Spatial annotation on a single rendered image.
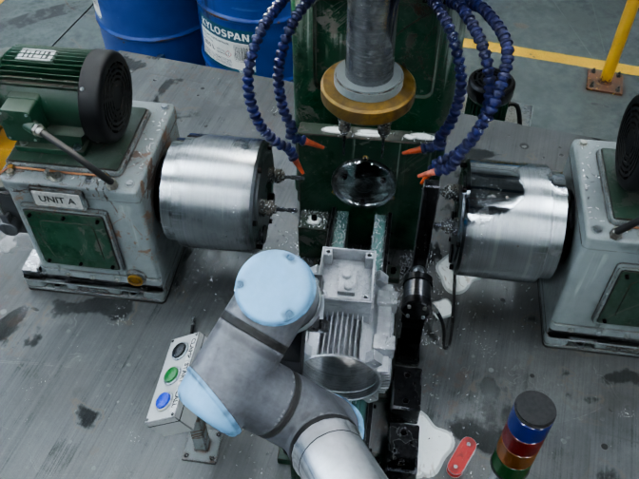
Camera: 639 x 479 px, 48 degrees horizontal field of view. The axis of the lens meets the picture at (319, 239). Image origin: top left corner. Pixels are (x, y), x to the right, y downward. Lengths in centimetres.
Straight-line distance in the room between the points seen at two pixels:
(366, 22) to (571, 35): 301
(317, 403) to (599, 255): 74
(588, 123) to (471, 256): 223
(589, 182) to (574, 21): 287
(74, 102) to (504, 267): 90
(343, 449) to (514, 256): 74
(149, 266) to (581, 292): 91
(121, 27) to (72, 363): 214
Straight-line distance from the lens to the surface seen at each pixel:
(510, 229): 144
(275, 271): 83
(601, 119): 366
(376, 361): 125
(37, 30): 432
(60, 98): 147
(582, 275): 150
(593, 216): 145
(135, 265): 164
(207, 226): 149
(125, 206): 150
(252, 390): 84
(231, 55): 312
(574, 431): 159
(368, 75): 132
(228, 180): 146
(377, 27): 126
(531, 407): 110
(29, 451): 159
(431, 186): 130
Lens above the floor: 214
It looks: 48 degrees down
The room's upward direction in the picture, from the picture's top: straight up
